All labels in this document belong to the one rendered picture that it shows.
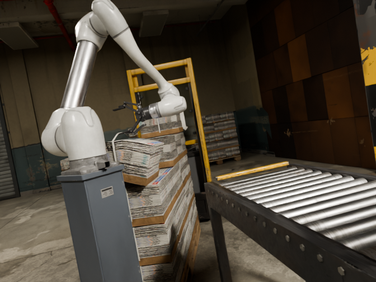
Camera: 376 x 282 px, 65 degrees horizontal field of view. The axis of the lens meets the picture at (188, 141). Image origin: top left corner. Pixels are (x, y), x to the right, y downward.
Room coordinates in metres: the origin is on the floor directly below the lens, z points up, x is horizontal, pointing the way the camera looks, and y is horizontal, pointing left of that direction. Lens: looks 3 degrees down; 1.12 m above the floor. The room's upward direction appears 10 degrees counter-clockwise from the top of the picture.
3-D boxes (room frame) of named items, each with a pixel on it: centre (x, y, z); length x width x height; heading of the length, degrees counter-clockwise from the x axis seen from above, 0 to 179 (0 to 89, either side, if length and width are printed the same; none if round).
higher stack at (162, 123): (2.93, 0.23, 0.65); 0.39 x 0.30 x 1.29; 83
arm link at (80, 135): (1.26, 0.44, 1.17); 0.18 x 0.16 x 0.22; 47
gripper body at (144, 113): (1.71, 0.23, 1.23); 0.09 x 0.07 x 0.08; 83
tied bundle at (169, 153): (2.34, 0.31, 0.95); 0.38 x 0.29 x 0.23; 83
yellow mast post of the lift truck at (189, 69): (3.32, -0.15, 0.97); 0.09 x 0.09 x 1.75; 83
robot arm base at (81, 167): (1.24, 0.42, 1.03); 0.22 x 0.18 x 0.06; 50
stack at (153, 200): (2.20, 0.32, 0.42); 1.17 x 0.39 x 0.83; 173
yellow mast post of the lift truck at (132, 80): (3.40, 0.50, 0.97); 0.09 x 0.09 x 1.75; 83
